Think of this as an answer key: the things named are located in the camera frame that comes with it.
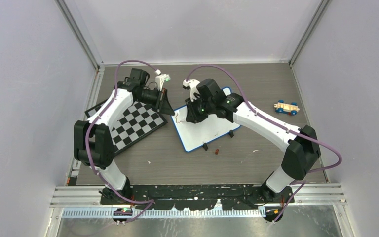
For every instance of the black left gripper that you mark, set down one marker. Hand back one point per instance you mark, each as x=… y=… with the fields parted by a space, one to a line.
x=163 y=103

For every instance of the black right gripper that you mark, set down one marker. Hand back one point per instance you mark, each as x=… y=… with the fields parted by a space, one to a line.
x=193 y=116

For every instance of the black white chessboard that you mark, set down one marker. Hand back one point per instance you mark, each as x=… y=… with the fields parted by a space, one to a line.
x=137 y=122

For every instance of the blue framed whiteboard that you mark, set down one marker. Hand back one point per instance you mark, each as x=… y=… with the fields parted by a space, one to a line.
x=194 y=135

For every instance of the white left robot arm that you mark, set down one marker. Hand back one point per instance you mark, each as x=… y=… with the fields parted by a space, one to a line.
x=93 y=143

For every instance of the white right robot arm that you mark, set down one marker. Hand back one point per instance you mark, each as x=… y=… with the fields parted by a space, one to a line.
x=298 y=144

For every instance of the wooden toy car blue wheels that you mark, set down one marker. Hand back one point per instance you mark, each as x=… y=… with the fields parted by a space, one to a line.
x=290 y=109

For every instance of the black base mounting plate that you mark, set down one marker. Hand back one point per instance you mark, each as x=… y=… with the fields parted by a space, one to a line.
x=204 y=197

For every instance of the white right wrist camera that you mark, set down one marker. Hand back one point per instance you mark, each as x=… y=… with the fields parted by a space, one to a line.
x=191 y=85

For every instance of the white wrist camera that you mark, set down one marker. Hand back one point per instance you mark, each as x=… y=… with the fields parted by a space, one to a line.
x=161 y=79
x=191 y=85

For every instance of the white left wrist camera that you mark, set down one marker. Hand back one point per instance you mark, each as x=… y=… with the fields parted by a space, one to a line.
x=161 y=79

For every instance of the white slotted cable duct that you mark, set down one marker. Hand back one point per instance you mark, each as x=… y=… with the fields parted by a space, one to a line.
x=112 y=212

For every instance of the aluminium frame rail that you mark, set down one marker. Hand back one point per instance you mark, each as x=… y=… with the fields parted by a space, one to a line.
x=75 y=21

